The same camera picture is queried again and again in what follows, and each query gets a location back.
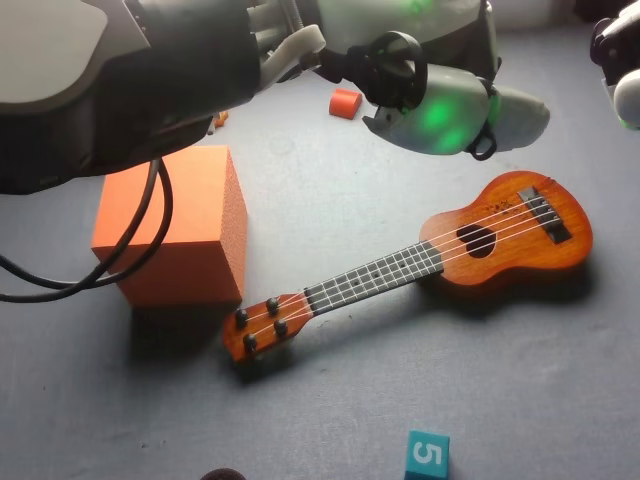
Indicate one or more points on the swirl toy cookie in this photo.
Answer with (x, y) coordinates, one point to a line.
(222, 119)

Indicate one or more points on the teal number five block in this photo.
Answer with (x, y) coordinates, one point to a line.
(426, 454)

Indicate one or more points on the brown toy ukulele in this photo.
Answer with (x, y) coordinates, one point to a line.
(540, 250)

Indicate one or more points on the dark brown round toy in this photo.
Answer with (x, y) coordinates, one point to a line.
(222, 475)

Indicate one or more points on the large orange cube block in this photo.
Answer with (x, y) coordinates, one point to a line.
(190, 270)

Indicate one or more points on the grey table cloth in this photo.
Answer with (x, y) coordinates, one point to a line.
(350, 410)

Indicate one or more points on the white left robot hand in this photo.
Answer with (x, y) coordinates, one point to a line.
(440, 110)

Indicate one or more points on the small red arch block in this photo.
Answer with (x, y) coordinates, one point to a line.
(345, 103)

